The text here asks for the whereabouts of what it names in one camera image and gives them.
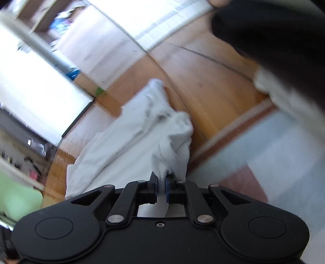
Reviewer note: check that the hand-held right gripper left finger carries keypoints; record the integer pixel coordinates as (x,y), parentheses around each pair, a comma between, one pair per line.
(153,187)

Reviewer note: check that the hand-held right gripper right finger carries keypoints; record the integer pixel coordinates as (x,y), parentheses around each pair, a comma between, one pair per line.
(167,189)

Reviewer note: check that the white board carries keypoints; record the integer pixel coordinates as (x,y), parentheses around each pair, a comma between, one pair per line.
(38,88)

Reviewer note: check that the off-white garment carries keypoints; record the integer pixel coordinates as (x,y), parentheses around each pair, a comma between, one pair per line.
(132,142)

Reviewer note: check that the white drawer cabinet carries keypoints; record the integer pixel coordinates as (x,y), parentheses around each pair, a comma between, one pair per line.
(172,22)

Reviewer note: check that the brown wooden shelf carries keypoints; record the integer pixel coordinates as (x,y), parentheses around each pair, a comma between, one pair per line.
(38,15)

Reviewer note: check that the pale green cushion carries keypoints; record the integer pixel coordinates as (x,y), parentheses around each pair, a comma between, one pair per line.
(17,195)

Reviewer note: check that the dark cluttered shelf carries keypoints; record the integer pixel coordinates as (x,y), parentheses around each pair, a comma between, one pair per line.
(15,132)

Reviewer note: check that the black folded garment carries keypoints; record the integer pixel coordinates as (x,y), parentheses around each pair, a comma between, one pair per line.
(266,33)

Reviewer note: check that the white wood-grain door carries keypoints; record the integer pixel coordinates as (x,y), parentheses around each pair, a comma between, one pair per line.
(101,43)

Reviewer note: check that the checked grey and red rug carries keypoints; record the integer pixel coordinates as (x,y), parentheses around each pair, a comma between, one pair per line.
(254,157)

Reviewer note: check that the small green thing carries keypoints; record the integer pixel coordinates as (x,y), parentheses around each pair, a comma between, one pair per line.
(99,91)

